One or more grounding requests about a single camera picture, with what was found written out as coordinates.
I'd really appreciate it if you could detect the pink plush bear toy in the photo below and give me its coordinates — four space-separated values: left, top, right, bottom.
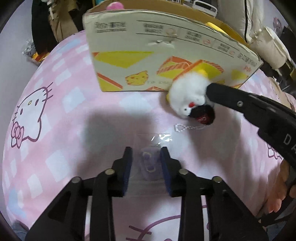
106 1 125 11

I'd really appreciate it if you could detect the printed cardboard box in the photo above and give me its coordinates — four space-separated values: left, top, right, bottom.
83 1 262 92

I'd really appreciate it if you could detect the person's right hand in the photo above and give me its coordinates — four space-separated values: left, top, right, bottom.
267 160 290 213

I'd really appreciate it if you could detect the cream folded mattress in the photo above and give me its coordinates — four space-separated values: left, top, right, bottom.
217 1 290 69

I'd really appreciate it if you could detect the pink Hello Kitty bedsheet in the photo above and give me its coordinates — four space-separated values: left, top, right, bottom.
3 32 294 240

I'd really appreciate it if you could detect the purple toy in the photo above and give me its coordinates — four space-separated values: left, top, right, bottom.
127 133 173 197

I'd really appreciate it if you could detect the yellow round plush pouch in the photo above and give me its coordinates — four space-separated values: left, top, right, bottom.
205 22 228 35

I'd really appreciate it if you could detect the white fluffy plush toy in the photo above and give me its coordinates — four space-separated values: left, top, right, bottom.
166 69 215 126

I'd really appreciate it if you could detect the white metal trolley cart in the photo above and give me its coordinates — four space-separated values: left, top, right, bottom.
183 0 218 17

